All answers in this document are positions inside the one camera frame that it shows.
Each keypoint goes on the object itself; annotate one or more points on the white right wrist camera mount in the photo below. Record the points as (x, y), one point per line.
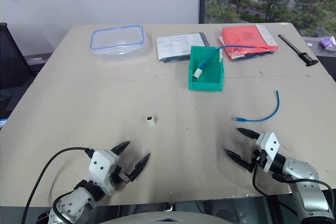
(271, 146)

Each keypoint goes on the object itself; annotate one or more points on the black mesh office chair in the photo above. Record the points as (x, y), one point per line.
(11, 66)

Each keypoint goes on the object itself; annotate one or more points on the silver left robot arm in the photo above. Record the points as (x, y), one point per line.
(74, 204)

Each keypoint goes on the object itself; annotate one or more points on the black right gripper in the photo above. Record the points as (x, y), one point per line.
(259, 159)

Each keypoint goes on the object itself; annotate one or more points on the green plastic bin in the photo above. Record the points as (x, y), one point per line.
(206, 82)

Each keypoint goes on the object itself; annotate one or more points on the red packaged cloth packet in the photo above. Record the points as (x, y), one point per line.
(244, 39)

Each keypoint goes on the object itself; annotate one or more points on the crumpled purple wrapper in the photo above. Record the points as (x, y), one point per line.
(328, 43)

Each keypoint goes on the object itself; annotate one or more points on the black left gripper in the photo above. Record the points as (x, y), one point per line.
(117, 176)

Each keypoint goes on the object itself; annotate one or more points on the black caliper tool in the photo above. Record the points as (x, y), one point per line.
(295, 49)

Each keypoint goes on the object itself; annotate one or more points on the dark side table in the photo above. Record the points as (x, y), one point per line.
(325, 58)

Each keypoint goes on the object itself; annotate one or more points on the grey robot torso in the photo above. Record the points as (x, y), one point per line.
(165, 217)

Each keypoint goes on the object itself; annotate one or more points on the clear container with blue rim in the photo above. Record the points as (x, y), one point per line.
(118, 42)

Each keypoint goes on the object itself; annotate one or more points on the small white connector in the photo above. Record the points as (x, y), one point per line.
(150, 120)

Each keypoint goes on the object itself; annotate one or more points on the dark packet with white label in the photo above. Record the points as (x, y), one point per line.
(177, 45)

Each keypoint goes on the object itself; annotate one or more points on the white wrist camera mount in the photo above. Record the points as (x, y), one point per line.
(271, 146)
(102, 167)

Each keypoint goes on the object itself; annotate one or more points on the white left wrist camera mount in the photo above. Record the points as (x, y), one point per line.
(102, 167)

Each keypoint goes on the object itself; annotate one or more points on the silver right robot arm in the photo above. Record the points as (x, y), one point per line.
(305, 182)

